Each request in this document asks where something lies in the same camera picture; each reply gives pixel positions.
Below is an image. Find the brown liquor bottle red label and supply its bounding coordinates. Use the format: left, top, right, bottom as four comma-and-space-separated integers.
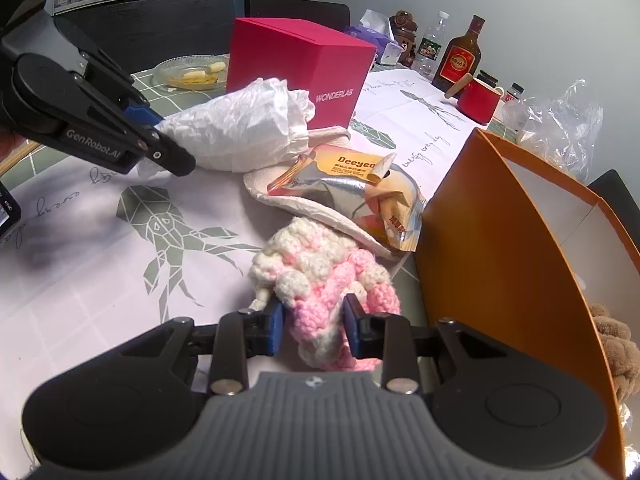
432, 15, 485, 92

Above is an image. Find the brown bear figurine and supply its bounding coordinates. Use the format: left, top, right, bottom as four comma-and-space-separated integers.
390, 10, 418, 67

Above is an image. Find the clear plastic bag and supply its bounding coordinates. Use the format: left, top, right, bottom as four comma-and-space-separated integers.
502, 79, 604, 183

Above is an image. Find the black chair left side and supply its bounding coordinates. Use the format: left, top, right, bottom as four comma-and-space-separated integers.
244, 0, 352, 32

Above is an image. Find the white paper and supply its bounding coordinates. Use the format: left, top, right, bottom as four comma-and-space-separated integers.
156, 78, 316, 174

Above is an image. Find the white table runner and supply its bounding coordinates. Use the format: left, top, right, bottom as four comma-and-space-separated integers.
0, 66, 482, 480

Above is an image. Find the black chair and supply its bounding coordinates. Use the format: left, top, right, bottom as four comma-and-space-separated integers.
588, 169, 640, 248
244, 0, 352, 32
55, 0, 235, 74

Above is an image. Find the white cloth pad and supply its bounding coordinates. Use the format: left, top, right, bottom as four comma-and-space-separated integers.
244, 127, 420, 259

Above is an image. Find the black chair far side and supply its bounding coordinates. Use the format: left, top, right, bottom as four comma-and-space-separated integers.
588, 169, 640, 248

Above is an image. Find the purple tissue box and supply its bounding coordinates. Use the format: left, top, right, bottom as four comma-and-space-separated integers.
345, 9, 404, 66

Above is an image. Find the orange cardboard box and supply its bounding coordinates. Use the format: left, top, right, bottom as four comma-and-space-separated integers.
416, 129, 639, 479

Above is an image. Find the magenta cube box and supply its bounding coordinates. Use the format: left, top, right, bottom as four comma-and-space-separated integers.
226, 18, 376, 129

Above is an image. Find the brown plush toy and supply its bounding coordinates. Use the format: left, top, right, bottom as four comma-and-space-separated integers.
589, 304, 639, 403

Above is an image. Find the orange snack packet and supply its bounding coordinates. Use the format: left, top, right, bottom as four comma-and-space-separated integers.
267, 144, 426, 252

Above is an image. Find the clear water bottle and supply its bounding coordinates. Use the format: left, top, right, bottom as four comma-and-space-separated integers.
412, 11, 449, 80

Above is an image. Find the glass plate with peels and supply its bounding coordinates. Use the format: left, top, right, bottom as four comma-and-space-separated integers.
153, 54, 229, 91

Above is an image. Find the red mug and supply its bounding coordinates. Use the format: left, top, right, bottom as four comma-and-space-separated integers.
445, 74, 504, 125

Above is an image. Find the dark jar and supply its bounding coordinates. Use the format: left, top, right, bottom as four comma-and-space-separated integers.
477, 70, 498, 88

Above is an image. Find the pink white knitted item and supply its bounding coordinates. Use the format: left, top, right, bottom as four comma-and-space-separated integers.
248, 218, 400, 372

